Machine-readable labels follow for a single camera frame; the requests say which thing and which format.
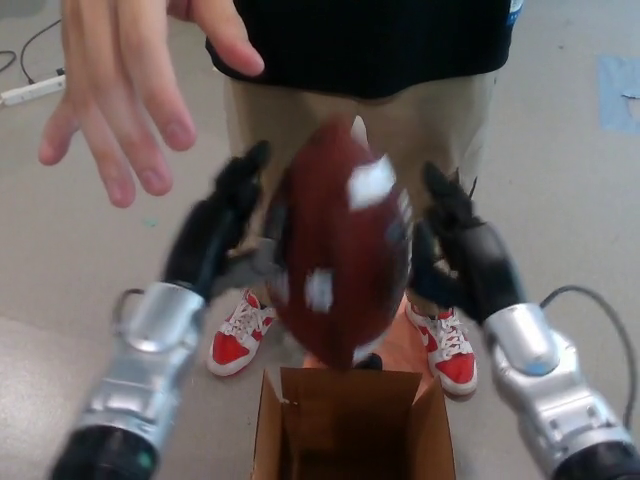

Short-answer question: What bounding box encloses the person's black shirt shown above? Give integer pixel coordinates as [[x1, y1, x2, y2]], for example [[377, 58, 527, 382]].
[[205, 0, 516, 100]]

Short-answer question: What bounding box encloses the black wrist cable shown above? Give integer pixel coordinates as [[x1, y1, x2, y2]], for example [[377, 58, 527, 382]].
[[112, 288, 147, 324], [539, 284, 635, 426]]

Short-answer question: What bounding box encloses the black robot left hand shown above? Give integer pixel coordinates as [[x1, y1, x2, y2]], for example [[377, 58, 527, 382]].
[[162, 139, 296, 306]]

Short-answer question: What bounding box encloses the person's red-white sneaker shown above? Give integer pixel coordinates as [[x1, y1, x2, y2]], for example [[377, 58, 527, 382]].
[[206, 288, 277, 378], [404, 301, 477, 398]]

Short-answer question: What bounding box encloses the open brown cardboard box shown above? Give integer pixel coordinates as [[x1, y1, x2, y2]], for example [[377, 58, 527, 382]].
[[251, 302, 457, 480]]

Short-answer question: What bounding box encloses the person's right red-white sneaker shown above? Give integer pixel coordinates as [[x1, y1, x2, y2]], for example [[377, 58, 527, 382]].
[[206, 288, 277, 378]]

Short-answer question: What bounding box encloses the person's left red-white sneaker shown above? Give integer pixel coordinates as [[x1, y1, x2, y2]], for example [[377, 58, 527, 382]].
[[404, 301, 477, 398]]

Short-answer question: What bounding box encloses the person's right hand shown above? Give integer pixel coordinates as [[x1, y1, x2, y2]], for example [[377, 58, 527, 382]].
[[38, 0, 266, 209]]

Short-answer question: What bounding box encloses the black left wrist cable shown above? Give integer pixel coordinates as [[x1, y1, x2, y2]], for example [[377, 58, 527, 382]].
[[112, 288, 147, 324]]

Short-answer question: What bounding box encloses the brown leather american football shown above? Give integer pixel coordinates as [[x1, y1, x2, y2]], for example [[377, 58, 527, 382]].
[[269, 122, 414, 371]]

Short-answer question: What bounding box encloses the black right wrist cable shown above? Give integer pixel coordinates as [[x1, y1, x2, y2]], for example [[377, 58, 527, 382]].
[[539, 284, 635, 426]]

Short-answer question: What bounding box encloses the blue floor tape patch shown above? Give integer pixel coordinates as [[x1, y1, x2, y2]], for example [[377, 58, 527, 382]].
[[597, 53, 640, 134]]

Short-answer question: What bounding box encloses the white power strip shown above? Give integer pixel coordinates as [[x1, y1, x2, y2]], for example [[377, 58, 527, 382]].
[[0, 74, 66, 107]]

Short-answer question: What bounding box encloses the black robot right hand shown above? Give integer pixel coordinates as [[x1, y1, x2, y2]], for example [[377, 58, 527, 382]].
[[407, 160, 529, 326]]

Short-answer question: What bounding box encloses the long black floor cable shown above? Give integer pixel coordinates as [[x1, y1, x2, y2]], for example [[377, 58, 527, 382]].
[[19, 17, 64, 84]]

